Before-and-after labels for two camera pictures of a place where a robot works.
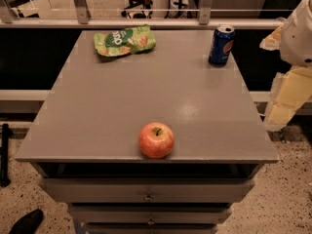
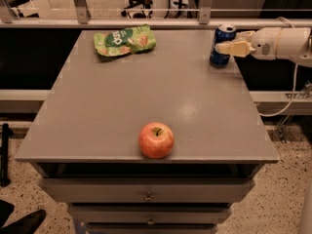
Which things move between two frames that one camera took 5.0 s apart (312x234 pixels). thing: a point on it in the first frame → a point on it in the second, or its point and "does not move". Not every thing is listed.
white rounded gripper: [298, 38] → [263, 44]
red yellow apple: [156, 139] does not move
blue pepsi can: [221, 45] does not move
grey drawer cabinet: [84, 145] does not move
